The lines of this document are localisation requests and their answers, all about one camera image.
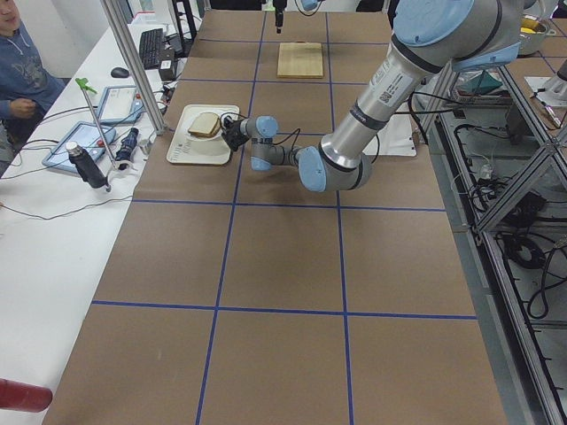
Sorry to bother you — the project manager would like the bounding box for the near teach pendant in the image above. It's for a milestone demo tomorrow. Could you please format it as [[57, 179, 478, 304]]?
[[42, 121, 105, 174]]

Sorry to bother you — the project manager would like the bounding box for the cream bear serving tray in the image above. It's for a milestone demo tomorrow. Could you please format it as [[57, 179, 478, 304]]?
[[166, 104, 240, 166]]

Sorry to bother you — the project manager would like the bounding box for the aluminium frame post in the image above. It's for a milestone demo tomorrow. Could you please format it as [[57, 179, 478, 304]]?
[[100, 0, 167, 135]]

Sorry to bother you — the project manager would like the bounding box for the black water bottle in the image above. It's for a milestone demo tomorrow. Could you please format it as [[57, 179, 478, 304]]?
[[65, 141, 109, 189]]

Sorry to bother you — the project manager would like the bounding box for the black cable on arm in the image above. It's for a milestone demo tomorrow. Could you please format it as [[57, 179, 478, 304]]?
[[221, 113, 382, 165]]

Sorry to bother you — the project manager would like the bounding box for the grabber stick green tip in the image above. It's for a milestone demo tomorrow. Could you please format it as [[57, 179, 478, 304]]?
[[67, 78, 135, 192]]

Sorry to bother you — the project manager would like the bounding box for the black computer mouse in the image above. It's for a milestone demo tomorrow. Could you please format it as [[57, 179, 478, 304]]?
[[110, 66, 129, 79]]

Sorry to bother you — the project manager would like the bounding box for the red cylinder bottle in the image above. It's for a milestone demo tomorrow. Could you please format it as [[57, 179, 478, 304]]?
[[0, 378, 53, 413]]

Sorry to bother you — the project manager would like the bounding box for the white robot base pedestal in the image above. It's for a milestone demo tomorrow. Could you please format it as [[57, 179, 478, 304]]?
[[363, 114, 416, 158]]

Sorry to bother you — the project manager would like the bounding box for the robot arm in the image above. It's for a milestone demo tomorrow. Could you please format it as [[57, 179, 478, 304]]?
[[272, 0, 322, 34], [221, 1, 524, 192]]

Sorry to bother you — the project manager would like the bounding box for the person in blue hoodie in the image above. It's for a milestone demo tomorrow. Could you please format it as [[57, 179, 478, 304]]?
[[0, 0, 66, 134]]

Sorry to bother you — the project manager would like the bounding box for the small metal cup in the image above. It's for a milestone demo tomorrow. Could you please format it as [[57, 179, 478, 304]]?
[[138, 139, 151, 155]]

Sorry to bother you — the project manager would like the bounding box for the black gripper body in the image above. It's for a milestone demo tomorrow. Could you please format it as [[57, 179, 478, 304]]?
[[272, 0, 286, 13], [221, 114, 249, 151]]

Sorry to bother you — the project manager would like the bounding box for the bread slice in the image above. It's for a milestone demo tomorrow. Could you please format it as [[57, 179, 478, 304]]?
[[187, 112, 221, 138]]

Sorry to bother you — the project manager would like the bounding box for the bamboo cutting board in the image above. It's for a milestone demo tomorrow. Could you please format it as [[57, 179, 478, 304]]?
[[276, 42, 323, 79]]

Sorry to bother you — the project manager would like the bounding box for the far teach pendant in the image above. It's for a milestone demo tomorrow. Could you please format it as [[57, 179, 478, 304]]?
[[97, 85, 144, 125]]

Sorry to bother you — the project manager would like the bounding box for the black keyboard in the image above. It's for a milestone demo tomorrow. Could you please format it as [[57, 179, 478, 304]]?
[[138, 28, 164, 70]]

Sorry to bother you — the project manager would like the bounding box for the teach pendant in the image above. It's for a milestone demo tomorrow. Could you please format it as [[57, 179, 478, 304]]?
[[42, 121, 105, 174], [97, 85, 144, 125]]

